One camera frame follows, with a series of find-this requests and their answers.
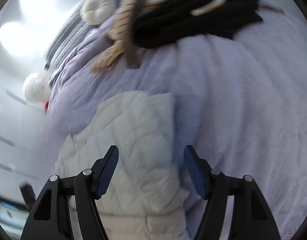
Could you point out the white patterned plush pillow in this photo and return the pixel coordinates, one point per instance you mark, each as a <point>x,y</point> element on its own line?
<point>36,88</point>

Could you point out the round white pleated cushion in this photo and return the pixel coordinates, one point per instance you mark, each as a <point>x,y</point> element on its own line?
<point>95,12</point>

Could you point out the beige striped knit sweater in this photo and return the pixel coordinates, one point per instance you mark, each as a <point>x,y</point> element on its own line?
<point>121,32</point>

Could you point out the white drawer cabinet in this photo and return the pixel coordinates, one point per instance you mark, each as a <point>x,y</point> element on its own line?
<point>20,132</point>

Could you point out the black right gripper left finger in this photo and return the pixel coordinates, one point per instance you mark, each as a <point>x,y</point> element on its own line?
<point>50,218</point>

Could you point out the lavender fleece bed blanket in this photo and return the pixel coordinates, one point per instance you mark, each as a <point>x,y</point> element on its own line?
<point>241,103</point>

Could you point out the black garment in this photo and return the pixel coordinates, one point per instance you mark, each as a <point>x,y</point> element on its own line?
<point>172,21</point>

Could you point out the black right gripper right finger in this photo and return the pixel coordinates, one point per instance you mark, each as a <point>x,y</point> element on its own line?
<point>251,217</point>

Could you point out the cream white puffer jacket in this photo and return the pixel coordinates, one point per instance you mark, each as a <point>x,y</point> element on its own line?
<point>145,198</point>

